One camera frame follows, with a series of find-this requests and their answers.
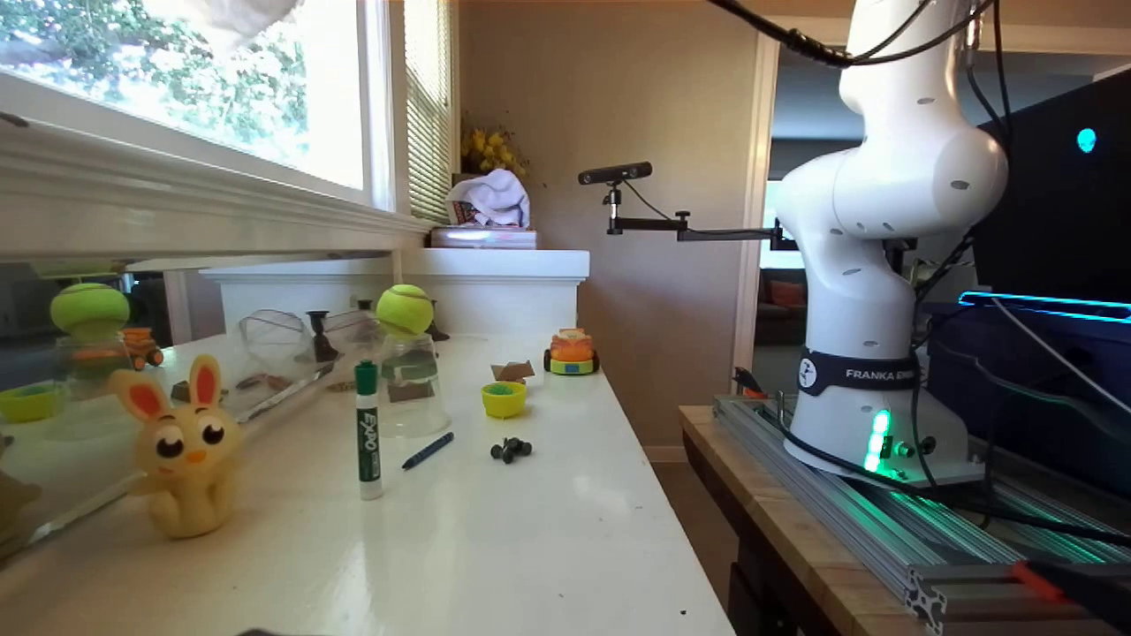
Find white ledge cabinet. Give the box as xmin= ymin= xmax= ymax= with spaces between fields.
xmin=404 ymin=245 xmax=595 ymax=345

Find yellow-green tennis ball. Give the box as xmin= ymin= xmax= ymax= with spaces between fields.
xmin=374 ymin=279 xmax=438 ymax=340

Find black stereo camera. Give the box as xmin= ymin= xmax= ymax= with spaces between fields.
xmin=577 ymin=160 xmax=657 ymax=190

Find white window blinds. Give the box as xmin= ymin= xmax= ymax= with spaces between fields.
xmin=404 ymin=0 xmax=455 ymax=228

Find wooden workbench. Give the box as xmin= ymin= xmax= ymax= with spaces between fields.
xmin=679 ymin=402 xmax=1131 ymax=636

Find small yellow-green cup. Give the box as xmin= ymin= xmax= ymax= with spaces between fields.
xmin=477 ymin=377 xmax=531 ymax=423

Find small black toy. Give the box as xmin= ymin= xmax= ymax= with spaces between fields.
xmin=489 ymin=434 xmax=533 ymax=468

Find yellow flower bunch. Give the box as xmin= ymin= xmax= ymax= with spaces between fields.
xmin=460 ymin=125 xmax=531 ymax=181

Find leafy outdoor tree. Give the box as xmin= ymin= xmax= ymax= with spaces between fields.
xmin=0 ymin=0 xmax=313 ymax=164

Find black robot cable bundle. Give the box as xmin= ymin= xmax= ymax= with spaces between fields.
xmin=702 ymin=0 xmax=1000 ymax=70

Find silver plate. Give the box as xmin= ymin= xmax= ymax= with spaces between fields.
xmin=423 ymin=222 xmax=544 ymax=255

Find aluminium extrusion rails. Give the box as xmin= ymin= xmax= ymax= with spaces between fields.
xmin=709 ymin=394 xmax=1131 ymax=629

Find blue glowing bin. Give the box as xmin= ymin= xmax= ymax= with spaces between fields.
xmin=931 ymin=288 xmax=1131 ymax=497

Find long counter mirror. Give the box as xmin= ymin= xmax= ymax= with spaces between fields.
xmin=0 ymin=252 xmax=356 ymax=562

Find black computer case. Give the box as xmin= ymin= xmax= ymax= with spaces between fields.
xmin=970 ymin=63 xmax=1131 ymax=310

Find yellow bunny plush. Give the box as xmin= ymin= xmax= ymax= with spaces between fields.
xmin=106 ymin=355 xmax=243 ymax=544

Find clear glass jar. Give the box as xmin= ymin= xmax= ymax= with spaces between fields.
xmin=379 ymin=329 xmax=452 ymax=441

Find thin black pen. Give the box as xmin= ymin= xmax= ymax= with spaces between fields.
xmin=398 ymin=428 xmax=460 ymax=473

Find black power cable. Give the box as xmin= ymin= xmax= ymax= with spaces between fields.
xmin=898 ymin=235 xmax=1131 ymax=553

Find large white framed window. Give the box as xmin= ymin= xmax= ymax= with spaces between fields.
xmin=0 ymin=0 xmax=398 ymax=217

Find green capped whiteboard marker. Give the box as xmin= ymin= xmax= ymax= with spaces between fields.
xmin=349 ymin=358 xmax=384 ymax=501

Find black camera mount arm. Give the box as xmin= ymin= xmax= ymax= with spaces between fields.
xmin=601 ymin=181 xmax=787 ymax=252

